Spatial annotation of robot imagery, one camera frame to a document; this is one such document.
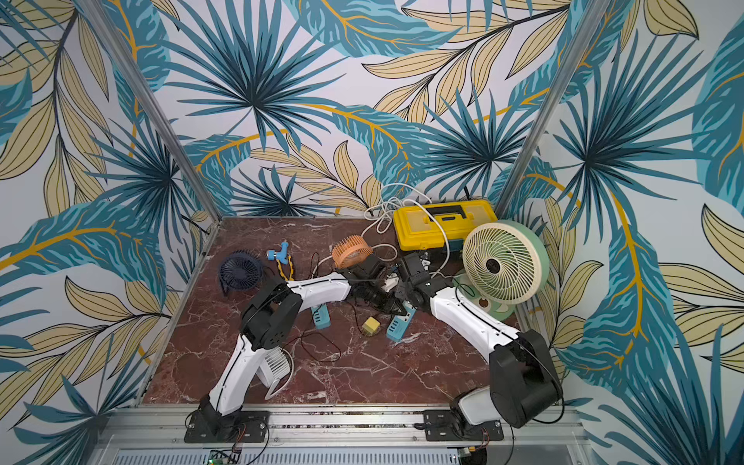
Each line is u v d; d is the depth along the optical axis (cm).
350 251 93
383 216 114
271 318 57
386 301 85
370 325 89
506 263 76
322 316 90
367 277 80
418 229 95
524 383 43
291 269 103
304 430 73
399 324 89
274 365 72
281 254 106
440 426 73
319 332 90
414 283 66
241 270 92
